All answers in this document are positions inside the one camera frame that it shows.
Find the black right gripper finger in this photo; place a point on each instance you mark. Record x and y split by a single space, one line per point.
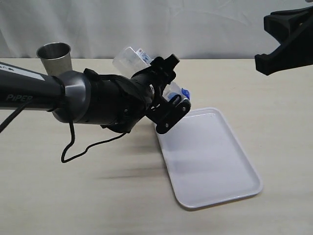
282 24
294 52

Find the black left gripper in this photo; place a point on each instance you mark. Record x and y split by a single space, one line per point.
164 112

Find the blue snap-lock container lid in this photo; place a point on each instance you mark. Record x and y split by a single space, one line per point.
181 91

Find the clear tall plastic container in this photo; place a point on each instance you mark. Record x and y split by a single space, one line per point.
130 61

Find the stainless steel cup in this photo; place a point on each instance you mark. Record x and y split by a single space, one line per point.
55 58

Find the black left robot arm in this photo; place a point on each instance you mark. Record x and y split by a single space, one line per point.
112 101

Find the white rectangular plastic tray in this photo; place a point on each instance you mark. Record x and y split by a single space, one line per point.
206 163

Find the white backdrop curtain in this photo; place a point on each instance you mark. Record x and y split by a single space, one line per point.
191 29

